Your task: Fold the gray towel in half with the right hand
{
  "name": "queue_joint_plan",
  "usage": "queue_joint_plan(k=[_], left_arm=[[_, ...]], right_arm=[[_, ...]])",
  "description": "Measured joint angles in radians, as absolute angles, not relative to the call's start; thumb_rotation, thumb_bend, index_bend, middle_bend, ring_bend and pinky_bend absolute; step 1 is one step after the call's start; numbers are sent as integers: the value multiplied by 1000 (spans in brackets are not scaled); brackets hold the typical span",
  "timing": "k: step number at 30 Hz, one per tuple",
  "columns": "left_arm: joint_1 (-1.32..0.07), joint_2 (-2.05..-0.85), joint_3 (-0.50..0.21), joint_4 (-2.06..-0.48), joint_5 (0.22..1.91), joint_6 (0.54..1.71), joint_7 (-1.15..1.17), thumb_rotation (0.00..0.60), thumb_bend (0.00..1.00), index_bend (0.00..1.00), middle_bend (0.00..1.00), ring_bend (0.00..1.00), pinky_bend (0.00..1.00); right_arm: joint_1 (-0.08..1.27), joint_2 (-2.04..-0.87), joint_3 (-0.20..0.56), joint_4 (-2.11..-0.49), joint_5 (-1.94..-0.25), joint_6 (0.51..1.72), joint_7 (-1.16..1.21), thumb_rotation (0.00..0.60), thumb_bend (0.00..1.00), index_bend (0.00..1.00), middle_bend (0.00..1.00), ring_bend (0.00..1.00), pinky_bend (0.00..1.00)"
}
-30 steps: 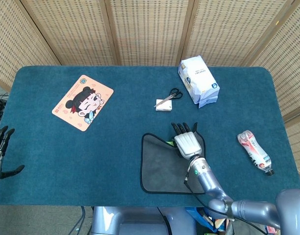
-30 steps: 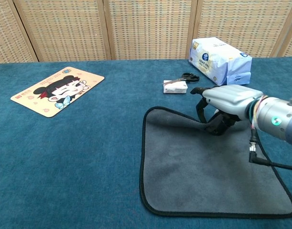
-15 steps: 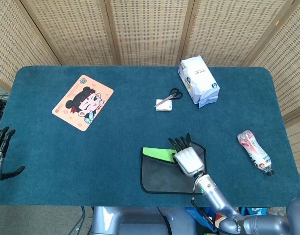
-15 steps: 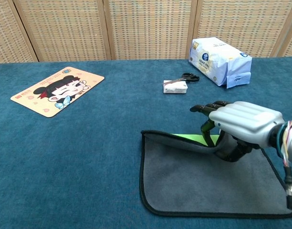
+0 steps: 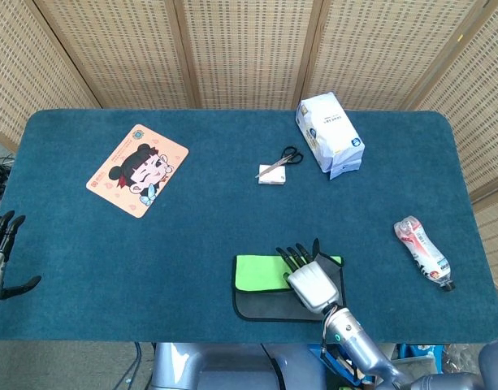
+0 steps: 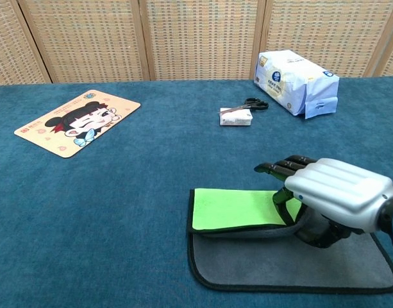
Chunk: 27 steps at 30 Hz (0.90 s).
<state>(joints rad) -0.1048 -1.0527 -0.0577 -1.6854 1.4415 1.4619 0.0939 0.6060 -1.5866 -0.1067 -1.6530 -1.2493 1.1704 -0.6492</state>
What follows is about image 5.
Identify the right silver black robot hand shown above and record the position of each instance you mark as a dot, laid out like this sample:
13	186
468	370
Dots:
313	284

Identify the green and grey cloth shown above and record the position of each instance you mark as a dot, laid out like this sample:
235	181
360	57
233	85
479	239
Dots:
265	276

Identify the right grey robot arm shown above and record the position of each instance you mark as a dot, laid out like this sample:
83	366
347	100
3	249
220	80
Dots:
358	345

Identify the blue storage crate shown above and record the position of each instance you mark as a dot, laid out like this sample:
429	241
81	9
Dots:
338	365

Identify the clear plastic bottle red label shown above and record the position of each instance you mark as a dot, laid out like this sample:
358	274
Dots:
425	252

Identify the grey robot torso base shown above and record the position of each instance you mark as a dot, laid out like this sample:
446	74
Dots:
216	367

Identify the large white blue tissue pack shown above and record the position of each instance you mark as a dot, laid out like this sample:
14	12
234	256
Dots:
334	134

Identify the blue plush table cloth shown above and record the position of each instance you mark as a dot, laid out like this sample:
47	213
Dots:
151	264

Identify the cartoon girl mouse pad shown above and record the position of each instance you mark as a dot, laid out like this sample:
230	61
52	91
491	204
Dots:
139	170

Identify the wicker folding screen panel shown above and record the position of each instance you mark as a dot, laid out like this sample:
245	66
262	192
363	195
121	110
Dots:
118	48
386	48
476	101
25	73
494	239
248	48

